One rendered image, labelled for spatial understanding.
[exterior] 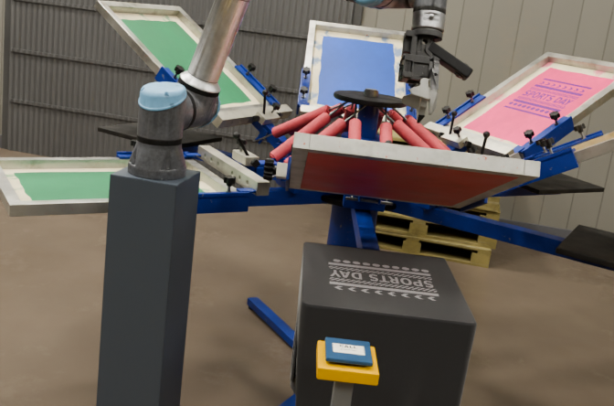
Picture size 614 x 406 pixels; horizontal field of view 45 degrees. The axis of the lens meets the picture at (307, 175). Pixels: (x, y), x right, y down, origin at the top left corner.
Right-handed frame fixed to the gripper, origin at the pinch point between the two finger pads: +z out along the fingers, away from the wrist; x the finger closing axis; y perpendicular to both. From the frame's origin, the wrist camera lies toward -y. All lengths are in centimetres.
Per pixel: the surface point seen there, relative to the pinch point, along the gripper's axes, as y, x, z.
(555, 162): -57, -75, -3
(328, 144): 21.4, -4.9, 7.8
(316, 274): 19, -40, 41
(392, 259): -5, -59, 35
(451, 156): -7.6, -4.8, 7.1
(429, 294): -12, -35, 42
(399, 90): -24, -225, -48
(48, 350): 128, -177, 99
